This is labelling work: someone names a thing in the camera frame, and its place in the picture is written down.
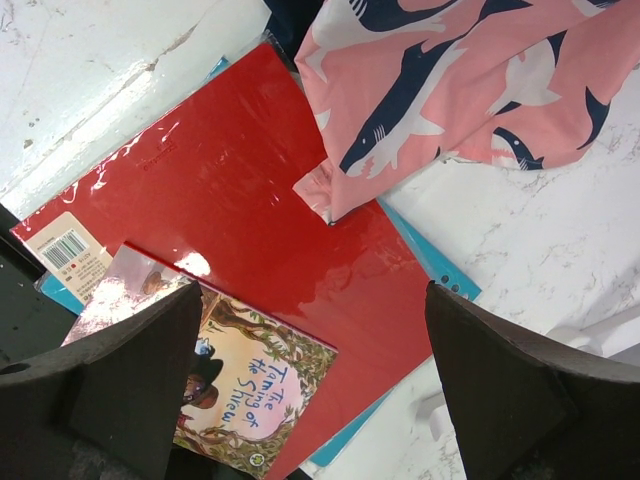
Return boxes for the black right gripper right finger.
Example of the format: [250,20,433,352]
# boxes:
[425,282,639,479]

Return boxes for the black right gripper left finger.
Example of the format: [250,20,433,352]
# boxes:
[1,283,202,479]

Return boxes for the pink shark print shorts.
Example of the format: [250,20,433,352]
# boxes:
[294,1,639,223]

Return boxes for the navy blue shorts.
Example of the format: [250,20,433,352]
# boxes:
[264,0,324,63]

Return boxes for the blue plastic folder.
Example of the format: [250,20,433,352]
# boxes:
[34,199,482,468]

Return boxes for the Taming of Shrew book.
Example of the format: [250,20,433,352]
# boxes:
[64,245,337,479]

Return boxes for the red plastic folder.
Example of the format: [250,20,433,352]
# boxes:
[13,44,431,479]

